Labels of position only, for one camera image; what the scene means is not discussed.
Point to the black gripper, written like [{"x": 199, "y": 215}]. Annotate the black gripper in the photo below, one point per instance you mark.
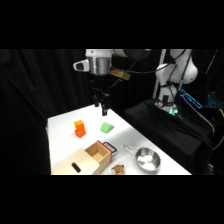
[{"x": 99, "y": 85}]

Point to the wooden drawer red front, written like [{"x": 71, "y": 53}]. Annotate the wooden drawer red front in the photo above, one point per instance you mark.
[{"x": 100, "y": 155}]

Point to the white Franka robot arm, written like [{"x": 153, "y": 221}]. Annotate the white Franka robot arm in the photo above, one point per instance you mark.
[{"x": 168, "y": 75}]

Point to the green soft object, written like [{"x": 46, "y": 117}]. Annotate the green soft object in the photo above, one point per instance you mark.
[{"x": 107, "y": 127}]

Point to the orange block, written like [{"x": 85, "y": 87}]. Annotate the orange block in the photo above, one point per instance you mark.
[{"x": 79, "y": 124}]

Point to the red-orange block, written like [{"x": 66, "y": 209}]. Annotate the red-orange block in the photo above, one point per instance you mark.
[{"x": 80, "y": 133}]

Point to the light wooden box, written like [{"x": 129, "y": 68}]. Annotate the light wooden box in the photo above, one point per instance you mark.
[{"x": 71, "y": 165}]

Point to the striped tiger plush toy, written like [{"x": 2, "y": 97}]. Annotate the striped tiger plush toy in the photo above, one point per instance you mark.
[{"x": 118, "y": 170}]

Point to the silver vertical pole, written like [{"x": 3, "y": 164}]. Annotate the silver vertical pole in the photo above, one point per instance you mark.
[{"x": 160, "y": 71}]

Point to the black curtain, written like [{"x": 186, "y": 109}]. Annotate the black curtain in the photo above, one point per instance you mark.
[{"x": 33, "y": 86}]

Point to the black draped robot stand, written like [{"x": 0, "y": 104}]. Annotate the black draped robot stand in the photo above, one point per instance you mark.
[{"x": 166, "y": 133}]

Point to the small green light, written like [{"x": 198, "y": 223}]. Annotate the small green light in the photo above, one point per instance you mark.
[{"x": 172, "y": 111}]

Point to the blue glowing strip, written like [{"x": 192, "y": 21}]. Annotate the blue glowing strip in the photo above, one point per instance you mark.
[{"x": 190, "y": 98}]

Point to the tan wrist camera box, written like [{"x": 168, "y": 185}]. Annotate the tan wrist camera box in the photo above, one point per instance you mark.
[{"x": 121, "y": 74}]

